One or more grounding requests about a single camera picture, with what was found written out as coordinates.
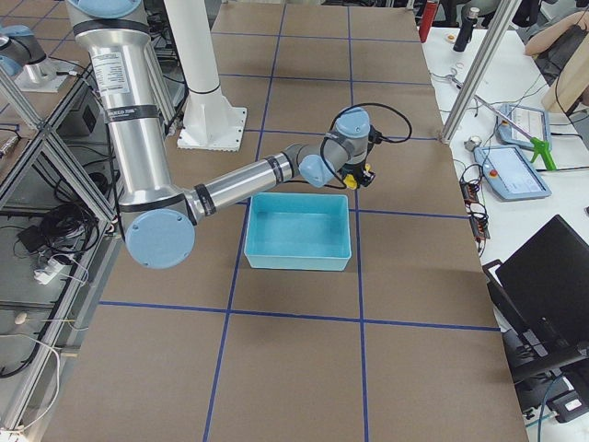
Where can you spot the near teach pendant tablet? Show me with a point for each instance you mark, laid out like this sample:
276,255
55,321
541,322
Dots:
510,174

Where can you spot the black laptop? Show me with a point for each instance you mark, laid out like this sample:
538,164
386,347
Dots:
547,281

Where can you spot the far teach pendant tablet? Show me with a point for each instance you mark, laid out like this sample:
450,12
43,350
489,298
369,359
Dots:
533,120

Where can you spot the seated person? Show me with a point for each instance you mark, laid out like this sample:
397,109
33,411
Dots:
544,39

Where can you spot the light blue plastic bin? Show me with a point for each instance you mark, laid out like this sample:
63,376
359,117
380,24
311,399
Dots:
298,231

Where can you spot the aluminium frame post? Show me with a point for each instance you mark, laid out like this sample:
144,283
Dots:
486,51

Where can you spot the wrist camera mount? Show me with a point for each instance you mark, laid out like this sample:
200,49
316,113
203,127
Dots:
375,137

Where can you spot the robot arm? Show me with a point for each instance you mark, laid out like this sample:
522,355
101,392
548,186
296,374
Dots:
158,217
25,61

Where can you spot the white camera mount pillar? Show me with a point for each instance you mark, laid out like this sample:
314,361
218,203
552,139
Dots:
210,122

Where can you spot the black bottle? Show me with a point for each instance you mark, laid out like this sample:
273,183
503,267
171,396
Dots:
466,29

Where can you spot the red cylinder bottle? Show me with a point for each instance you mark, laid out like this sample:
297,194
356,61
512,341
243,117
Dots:
428,15

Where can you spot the yellow beetle toy car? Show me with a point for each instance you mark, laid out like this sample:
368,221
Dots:
351,182

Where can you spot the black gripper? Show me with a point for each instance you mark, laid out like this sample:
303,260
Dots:
360,171

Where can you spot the green handled reacher grabber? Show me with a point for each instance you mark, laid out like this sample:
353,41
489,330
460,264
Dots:
540,148

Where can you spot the teach pendant tablet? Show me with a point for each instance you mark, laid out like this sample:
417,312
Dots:
510,174
533,120

